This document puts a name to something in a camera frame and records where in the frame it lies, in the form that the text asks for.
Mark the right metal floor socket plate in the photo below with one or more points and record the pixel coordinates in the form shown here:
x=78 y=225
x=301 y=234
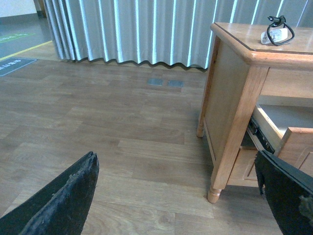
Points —
x=175 y=83

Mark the metal floor socket plate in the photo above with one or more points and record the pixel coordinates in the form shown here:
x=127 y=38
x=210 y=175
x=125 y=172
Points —
x=175 y=83
x=155 y=81

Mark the wooden drawer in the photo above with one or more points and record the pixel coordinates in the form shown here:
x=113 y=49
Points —
x=286 y=132
x=243 y=172

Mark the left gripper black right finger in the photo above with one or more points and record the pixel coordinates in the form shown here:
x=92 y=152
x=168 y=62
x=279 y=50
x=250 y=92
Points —
x=288 y=191

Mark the left metal floor socket plate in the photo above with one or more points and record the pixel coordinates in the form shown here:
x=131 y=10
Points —
x=155 y=81

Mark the light wooden nightstand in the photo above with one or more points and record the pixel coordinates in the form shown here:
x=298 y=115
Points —
x=243 y=73

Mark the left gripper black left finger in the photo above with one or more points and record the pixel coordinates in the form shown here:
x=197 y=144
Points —
x=59 y=208

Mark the grey pleated curtain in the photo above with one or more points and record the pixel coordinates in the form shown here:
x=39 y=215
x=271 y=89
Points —
x=169 y=31

